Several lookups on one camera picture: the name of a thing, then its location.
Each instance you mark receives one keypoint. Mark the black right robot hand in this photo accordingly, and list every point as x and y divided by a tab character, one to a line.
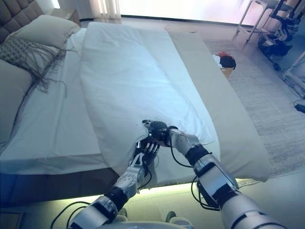
158	130

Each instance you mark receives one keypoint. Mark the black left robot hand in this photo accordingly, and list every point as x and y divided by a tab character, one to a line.
146	152

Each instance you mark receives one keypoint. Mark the white duvet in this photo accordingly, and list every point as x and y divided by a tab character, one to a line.
131	83

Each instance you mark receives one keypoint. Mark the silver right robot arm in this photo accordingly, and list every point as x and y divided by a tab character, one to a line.
214	171

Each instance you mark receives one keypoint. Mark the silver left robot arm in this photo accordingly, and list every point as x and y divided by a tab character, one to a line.
124	181

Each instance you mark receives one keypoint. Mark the beige bed blanket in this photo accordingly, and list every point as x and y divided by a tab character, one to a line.
226	107

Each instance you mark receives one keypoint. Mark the white bed sheet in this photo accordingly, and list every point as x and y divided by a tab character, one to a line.
54	133

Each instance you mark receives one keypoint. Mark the silver left robot leg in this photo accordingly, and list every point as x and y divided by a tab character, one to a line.
123	213

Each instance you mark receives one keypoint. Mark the silver robot leg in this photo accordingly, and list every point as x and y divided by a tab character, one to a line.
172	215
123	213

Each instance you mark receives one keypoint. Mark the silver right robot leg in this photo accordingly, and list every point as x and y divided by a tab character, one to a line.
172	215

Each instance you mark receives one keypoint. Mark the cardboard box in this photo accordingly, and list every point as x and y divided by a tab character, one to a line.
227	72

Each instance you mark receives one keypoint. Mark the white garment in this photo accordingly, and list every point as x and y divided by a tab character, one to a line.
216	60

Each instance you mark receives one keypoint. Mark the black garment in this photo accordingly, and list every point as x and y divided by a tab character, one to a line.
227	62

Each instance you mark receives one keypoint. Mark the red garment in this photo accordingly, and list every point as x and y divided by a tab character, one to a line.
223	54

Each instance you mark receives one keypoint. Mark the large grey rug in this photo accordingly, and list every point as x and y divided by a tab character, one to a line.
274	114

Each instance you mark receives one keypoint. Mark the large bright window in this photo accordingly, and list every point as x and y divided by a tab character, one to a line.
178	9

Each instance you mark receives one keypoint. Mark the beige curtain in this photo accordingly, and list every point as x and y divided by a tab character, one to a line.
104	8

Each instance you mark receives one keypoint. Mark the black wheeled robot stand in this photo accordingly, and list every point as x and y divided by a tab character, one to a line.
274	46

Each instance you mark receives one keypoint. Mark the small wooden nightstand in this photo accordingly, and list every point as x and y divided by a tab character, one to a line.
71	16

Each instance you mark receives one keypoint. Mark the white metal table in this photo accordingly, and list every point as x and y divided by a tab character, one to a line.
261	30

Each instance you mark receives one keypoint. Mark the large beige pillow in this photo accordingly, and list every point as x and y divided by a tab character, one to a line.
12	100

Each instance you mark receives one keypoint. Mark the small beige pillow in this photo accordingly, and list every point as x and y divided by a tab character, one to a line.
45	31

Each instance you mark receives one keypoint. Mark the woven fringed cushion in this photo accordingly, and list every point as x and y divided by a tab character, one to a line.
16	52

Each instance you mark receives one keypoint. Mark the grey tufted headboard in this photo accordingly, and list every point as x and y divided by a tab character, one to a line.
16	16

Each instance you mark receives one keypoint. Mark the brown upholstered bed frame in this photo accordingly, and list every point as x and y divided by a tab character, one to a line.
59	188

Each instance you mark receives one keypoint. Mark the white metal frame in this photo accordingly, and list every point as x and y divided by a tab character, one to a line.
294	76

